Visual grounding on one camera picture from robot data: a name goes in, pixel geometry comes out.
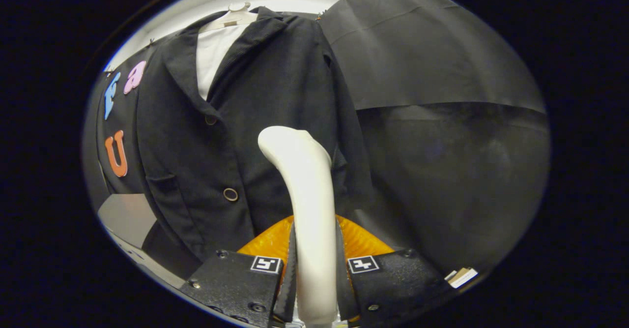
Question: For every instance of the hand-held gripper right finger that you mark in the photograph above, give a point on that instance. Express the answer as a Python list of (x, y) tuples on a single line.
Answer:
[(393, 281)]

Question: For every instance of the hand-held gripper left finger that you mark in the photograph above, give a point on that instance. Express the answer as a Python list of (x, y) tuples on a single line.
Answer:
[(231, 283)]

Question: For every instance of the white garment steamer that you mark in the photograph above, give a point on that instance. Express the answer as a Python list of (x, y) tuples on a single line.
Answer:
[(312, 195)]

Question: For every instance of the black jacket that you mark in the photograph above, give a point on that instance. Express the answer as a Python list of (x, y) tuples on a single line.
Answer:
[(275, 97)]

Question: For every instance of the brown and white cardboard box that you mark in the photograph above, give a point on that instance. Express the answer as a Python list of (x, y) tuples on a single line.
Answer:
[(462, 277)]

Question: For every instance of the black backdrop cloth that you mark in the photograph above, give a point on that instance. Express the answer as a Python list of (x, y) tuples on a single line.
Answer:
[(442, 170)]

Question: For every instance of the grey cabinet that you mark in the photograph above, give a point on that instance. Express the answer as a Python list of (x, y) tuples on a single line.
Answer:
[(128, 215)]

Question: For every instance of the white mannequin torso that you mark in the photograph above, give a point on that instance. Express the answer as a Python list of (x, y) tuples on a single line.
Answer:
[(214, 52)]

